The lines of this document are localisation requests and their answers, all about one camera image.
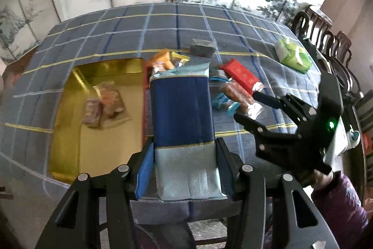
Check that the clear reddish snack packet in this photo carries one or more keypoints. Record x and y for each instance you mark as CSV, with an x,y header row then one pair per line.
x,y
236,93

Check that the small light blue packet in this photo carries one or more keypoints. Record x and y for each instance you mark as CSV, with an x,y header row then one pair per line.
x,y
217,77
223,101

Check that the person's right forearm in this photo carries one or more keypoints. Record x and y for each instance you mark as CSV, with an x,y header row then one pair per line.
x,y
341,208

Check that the gold snack packet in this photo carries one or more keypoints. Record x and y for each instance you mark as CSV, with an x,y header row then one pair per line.
x,y
181,58

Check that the red snack packet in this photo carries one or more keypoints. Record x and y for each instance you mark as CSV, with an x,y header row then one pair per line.
x,y
240,74

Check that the blue and silver snack packet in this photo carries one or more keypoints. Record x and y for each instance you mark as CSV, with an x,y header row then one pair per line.
x,y
180,109

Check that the clear orange biscuit packet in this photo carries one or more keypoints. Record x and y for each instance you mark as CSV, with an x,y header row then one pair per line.
x,y
112,100

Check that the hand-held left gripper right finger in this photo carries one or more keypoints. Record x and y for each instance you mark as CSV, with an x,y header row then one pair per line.
x,y
225,167

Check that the dark wooden chair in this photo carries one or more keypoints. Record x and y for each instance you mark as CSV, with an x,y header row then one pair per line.
x,y
341,53
309,24

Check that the clear brown snack packet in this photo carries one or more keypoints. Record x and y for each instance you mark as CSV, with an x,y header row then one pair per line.
x,y
91,114

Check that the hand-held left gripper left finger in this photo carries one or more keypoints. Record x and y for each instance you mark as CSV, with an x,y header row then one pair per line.
x,y
144,171

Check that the orange snack packet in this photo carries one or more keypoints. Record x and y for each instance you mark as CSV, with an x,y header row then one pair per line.
x,y
160,58

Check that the red tin box gold inside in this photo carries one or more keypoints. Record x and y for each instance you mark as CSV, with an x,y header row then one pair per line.
x,y
96,149

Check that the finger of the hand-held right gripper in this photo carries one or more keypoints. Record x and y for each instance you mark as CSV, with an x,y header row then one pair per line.
x,y
291,104
262,132

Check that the grey foil packet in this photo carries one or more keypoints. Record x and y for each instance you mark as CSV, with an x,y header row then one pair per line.
x,y
202,47

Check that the green and white tissue pack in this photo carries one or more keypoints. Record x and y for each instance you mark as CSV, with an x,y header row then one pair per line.
x,y
293,55

